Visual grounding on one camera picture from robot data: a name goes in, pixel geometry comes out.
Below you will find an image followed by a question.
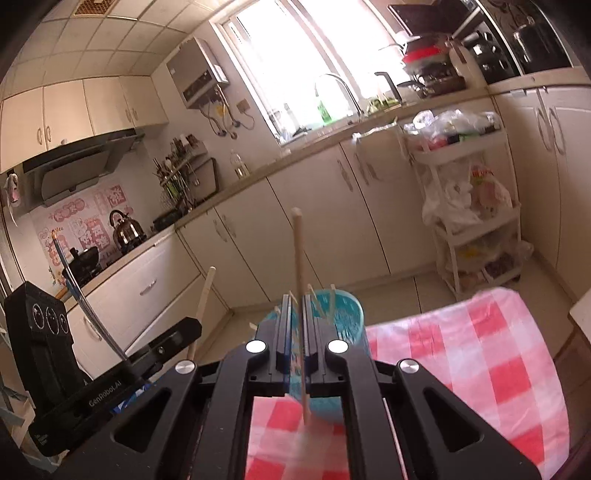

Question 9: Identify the black wok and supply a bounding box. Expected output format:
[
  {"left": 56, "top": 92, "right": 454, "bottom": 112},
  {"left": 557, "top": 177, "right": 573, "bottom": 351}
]
[{"left": 69, "top": 246, "right": 102, "bottom": 286}]

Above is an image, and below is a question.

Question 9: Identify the steel kettle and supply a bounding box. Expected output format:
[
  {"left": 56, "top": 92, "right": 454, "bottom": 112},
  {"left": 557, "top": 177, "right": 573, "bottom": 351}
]
[{"left": 109, "top": 209, "right": 147, "bottom": 254}]

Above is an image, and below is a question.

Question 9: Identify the dish rack with utensils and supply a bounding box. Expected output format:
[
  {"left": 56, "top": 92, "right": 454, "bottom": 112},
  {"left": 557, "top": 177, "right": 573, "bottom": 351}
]
[{"left": 152, "top": 134, "right": 219, "bottom": 215}]

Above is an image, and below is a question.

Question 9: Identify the white water heater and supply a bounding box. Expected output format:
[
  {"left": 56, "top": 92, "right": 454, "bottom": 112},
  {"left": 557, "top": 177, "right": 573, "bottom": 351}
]
[{"left": 166, "top": 37, "right": 229, "bottom": 109}]

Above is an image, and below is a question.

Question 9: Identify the red checkered tablecloth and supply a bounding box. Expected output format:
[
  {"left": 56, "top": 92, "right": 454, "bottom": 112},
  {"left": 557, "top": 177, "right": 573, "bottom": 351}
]
[{"left": 245, "top": 288, "right": 570, "bottom": 479}]

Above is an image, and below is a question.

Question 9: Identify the stack of pots and pans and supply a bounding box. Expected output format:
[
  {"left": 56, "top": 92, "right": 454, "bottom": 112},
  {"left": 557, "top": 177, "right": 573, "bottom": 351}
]
[{"left": 398, "top": 34, "right": 467, "bottom": 99}]

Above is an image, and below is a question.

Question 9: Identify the blue plastic basket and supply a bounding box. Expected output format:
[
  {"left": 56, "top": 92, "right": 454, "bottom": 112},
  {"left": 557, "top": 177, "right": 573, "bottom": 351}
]
[{"left": 256, "top": 288, "right": 368, "bottom": 402}]

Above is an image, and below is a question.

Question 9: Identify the white rolling storage cart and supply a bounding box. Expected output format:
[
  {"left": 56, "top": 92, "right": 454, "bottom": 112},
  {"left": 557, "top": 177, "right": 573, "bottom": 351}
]
[{"left": 399, "top": 109, "right": 534, "bottom": 300}]

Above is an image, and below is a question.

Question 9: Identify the white chair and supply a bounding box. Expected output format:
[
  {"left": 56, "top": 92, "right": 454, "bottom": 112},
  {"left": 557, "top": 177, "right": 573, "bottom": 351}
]
[{"left": 569, "top": 290, "right": 591, "bottom": 337}]

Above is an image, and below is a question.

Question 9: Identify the green bottle on windowsill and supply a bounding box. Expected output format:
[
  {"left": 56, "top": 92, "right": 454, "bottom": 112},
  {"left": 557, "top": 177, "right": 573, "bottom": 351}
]
[{"left": 315, "top": 91, "right": 332, "bottom": 125}]

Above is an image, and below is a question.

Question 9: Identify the blue mop handle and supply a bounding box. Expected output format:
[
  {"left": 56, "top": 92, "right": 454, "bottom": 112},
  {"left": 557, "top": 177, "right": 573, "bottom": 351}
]
[{"left": 51, "top": 230, "right": 128, "bottom": 362}]

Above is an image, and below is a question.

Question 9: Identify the range hood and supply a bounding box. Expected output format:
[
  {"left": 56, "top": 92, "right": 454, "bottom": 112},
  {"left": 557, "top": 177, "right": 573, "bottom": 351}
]
[{"left": 15, "top": 128, "right": 144, "bottom": 211}]

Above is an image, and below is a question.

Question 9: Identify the kitchen faucet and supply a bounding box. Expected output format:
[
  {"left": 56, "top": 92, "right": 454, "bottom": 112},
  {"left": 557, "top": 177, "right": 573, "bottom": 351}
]
[{"left": 325, "top": 72, "right": 363, "bottom": 119}]

